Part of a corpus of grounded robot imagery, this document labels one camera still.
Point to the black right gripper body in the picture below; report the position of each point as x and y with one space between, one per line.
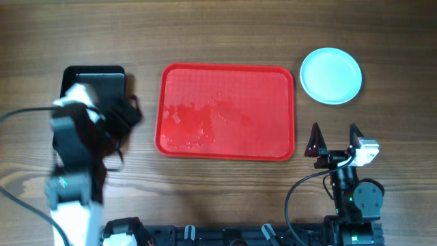
335 156

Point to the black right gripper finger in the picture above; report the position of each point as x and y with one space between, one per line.
316 146
355 137

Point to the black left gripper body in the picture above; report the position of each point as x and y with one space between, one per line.
120 116

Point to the light blue plate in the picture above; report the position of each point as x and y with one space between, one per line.
331 76

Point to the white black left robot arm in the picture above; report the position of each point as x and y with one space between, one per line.
76 206

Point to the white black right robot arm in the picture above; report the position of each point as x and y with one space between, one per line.
357 201

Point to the black rectangular tray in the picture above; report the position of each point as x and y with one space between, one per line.
109 82

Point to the red plastic tray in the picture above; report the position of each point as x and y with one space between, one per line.
223 111

